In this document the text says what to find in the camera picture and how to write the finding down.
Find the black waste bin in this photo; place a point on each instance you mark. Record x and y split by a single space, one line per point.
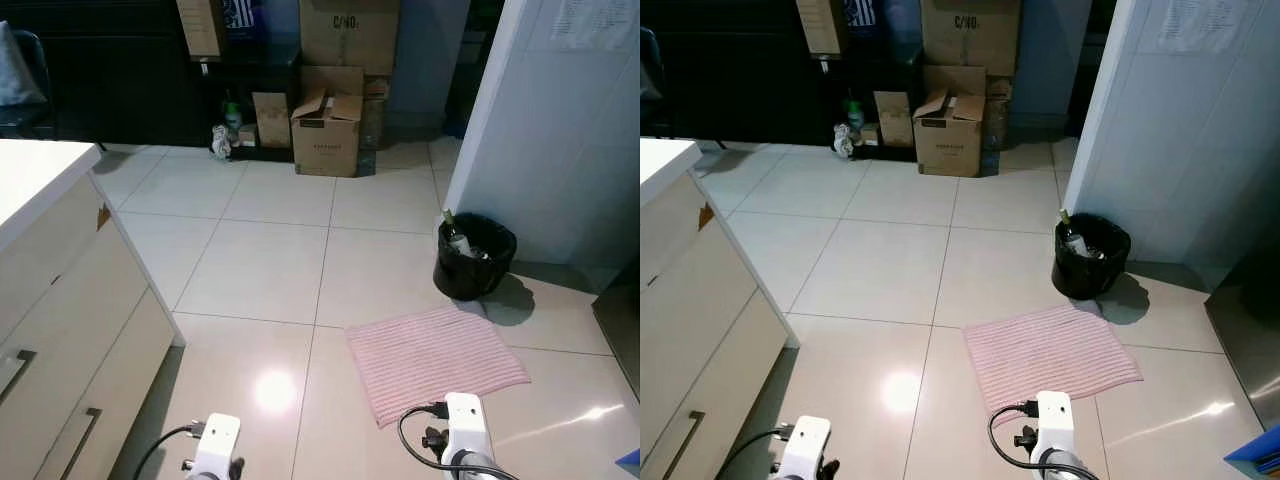
470 275
1085 275

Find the small brown cardboard box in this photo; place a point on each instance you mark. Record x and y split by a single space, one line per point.
271 120
892 120

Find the white paper notice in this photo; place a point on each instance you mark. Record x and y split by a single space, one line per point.
1210 24
592 22

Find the glass wine bottle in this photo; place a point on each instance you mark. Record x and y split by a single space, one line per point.
1073 236
458 238

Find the large printed cardboard box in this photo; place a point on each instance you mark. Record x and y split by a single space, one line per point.
350 35
970 35

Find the open brown cardboard box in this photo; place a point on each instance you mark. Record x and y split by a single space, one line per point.
325 145
948 145

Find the beige drawer cabinet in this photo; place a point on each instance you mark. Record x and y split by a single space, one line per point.
70 330
700 330

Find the black shelf unit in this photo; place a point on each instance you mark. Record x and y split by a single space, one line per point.
262 72
885 72

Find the pink striped floor mat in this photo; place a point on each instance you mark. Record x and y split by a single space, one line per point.
1050 360
435 360

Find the stainless steel appliance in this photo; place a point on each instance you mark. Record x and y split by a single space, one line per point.
620 325
1250 340

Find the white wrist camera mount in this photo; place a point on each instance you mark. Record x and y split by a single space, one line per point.
465 425
1053 425
805 450
218 445

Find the green bottle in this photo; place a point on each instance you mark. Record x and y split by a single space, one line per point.
232 118
855 115

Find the tall narrow cardboard box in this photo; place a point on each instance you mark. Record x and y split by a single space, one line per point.
200 28
822 25

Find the dark chair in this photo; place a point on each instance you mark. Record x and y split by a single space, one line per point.
652 80
25 80

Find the small white figurine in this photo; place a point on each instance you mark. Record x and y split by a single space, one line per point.
844 142
221 143

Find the flat brown cardboard box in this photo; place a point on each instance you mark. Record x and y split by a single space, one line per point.
955 80
335 80

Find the blue box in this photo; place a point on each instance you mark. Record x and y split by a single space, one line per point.
1258 455
630 460

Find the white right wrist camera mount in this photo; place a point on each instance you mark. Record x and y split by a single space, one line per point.
465 425
1053 425

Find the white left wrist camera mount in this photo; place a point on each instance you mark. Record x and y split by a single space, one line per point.
218 445
805 450

